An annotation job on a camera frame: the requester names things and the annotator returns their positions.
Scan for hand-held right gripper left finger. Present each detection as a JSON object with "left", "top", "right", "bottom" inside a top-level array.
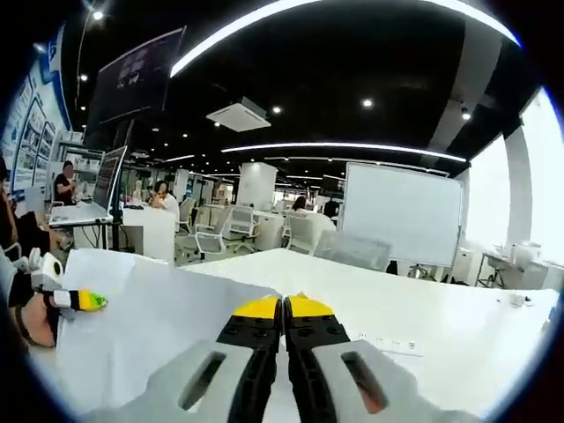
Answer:
[{"left": 81, "top": 295, "right": 283, "bottom": 423}]

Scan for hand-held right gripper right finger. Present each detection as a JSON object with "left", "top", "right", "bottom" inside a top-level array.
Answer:
[{"left": 283, "top": 293, "right": 481, "bottom": 423}]

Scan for person's left hand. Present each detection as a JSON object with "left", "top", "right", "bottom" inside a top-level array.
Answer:
[{"left": 20, "top": 299, "right": 59, "bottom": 350}]

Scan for white table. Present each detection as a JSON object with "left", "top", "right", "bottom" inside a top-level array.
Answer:
[{"left": 26, "top": 248, "right": 560, "bottom": 423}]

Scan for frosted desk divider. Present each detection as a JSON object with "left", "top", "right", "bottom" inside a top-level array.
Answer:
[{"left": 315, "top": 229, "right": 393, "bottom": 271}]

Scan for computer monitor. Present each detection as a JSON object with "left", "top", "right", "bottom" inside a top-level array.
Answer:
[{"left": 92, "top": 145, "right": 129, "bottom": 217}]

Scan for large whiteboard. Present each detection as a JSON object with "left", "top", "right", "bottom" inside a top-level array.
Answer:
[{"left": 338, "top": 161, "right": 464, "bottom": 269}]

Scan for white pillar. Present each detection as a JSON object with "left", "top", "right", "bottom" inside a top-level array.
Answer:
[{"left": 240, "top": 161, "right": 278, "bottom": 208}]

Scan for curved ceiling strip light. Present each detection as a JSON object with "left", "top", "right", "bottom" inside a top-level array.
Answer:
[
  {"left": 169, "top": 0, "right": 521, "bottom": 78},
  {"left": 221, "top": 141, "right": 467, "bottom": 163}
]

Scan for hanging dark display screen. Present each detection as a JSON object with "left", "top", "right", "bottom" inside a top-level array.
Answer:
[{"left": 83, "top": 26, "right": 186, "bottom": 146}]

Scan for ceiling air conditioner vent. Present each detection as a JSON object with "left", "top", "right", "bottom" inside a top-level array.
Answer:
[{"left": 205, "top": 97, "right": 272, "bottom": 132}]

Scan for wall posters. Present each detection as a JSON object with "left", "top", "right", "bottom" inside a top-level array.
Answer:
[{"left": 2, "top": 74, "right": 58, "bottom": 190}]

